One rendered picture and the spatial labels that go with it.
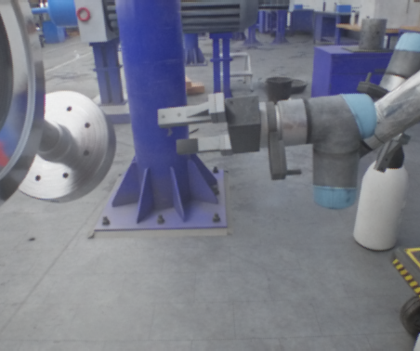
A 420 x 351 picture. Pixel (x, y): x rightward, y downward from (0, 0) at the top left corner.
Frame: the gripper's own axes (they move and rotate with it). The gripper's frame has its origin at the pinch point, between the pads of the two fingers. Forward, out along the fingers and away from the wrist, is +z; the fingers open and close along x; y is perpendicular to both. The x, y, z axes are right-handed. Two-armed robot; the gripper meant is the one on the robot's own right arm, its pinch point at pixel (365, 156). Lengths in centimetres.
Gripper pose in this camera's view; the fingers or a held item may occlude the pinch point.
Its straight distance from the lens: 98.9
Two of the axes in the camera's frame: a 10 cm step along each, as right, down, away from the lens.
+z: -3.3, 9.2, 2.2
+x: -2.1, -3.0, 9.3
